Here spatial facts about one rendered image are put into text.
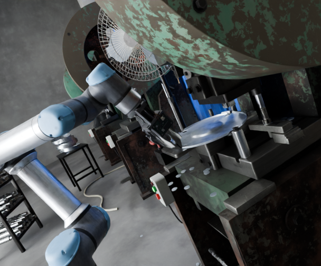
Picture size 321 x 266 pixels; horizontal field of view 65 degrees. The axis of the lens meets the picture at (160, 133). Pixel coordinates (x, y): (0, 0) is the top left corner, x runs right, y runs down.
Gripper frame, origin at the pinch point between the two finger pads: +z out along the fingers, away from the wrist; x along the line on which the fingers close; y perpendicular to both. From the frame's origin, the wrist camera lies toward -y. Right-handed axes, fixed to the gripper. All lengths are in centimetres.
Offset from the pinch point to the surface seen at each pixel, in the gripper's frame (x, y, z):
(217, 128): 13.2, 2.8, 7.1
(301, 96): 38.5, 13.3, 20.3
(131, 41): 46, -78, -31
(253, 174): 4.6, 18.2, 16.7
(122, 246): -63, -101, 58
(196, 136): 7.1, -1.2, 4.5
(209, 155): 4.6, 1.1, 11.5
